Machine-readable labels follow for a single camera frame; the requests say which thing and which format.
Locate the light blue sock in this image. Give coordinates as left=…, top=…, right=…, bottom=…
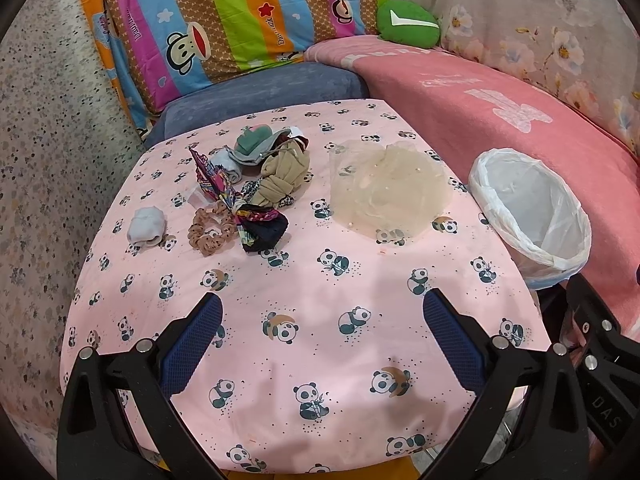
left=127, top=206, right=166, bottom=246

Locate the brown dotted scrunchie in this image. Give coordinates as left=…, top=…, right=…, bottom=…
left=188, top=200, right=238, bottom=257

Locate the purple snack wrapper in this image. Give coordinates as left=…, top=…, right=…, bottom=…
left=188, top=147, right=252, bottom=244

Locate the leopard print hair tie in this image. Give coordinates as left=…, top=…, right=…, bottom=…
left=234, top=179, right=296, bottom=255

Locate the beige sheer hair net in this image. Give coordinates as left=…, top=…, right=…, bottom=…
left=329, top=141, right=454, bottom=240

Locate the tan knotted stocking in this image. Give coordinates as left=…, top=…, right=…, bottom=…
left=250, top=140, right=310, bottom=207

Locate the grey fabric pouch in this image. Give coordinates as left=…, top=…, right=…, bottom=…
left=231, top=128, right=290, bottom=166

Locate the clear pink plastic wrapper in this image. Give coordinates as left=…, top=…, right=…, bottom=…
left=186, top=184, right=209, bottom=209

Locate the grey sock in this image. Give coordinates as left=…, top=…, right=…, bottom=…
left=208, top=146, right=242, bottom=184

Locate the white lined trash bin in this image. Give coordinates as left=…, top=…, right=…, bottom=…
left=469, top=148, right=592, bottom=290

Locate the pink panda print cloth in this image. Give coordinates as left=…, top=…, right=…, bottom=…
left=60, top=100, right=549, bottom=474

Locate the pink blanket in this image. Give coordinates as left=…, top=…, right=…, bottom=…
left=304, top=34, right=640, bottom=340

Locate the grey floral bedsheet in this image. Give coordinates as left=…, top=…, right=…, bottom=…
left=409, top=0, right=639, bottom=153

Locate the green round cushion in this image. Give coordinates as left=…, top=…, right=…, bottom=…
left=376, top=0, right=440, bottom=49

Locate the blue grey cushion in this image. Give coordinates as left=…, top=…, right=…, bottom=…
left=143, top=62, right=370, bottom=148

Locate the colourful monkey print pillow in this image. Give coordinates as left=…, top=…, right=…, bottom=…
left=80, top=0, right=385, bottom=138

